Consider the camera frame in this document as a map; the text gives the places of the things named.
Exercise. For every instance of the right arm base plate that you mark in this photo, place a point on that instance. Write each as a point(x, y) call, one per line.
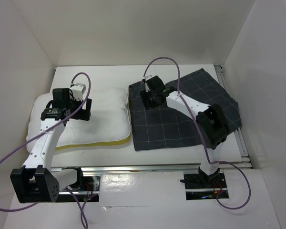
point(196, 189)

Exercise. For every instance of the dark grey checked pillowcase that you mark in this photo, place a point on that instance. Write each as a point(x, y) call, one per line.
point(163, 127)

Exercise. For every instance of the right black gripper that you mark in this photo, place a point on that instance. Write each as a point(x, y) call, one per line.
point(145, 97)

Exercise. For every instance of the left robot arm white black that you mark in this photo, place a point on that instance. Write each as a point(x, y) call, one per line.
point(34, 182)

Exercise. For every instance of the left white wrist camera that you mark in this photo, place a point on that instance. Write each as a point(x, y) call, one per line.
point(77, 91)

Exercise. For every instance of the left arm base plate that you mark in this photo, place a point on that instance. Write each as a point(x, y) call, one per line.
point(85, 188)

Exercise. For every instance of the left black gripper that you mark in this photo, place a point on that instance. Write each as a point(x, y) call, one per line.
point(86, 114)

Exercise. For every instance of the white pillow yellow edge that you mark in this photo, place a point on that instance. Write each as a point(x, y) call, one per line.
point(109, 124)

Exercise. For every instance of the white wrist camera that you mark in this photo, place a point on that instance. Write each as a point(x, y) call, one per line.
point(77, 91)
point(144, 80)

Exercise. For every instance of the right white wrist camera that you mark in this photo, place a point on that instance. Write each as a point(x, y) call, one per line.
point(144, 80)

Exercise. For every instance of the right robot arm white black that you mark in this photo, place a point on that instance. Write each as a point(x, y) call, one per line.
point(209, 121)

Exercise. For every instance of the aluminium rail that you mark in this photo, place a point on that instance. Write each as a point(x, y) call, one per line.
point(141, 168)
point(231, 111)

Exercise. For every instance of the front aluminium rail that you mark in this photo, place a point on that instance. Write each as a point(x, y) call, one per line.
point(141, 168)

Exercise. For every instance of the right side aluminium rail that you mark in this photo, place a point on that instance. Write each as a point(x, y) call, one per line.
point(231, 111)

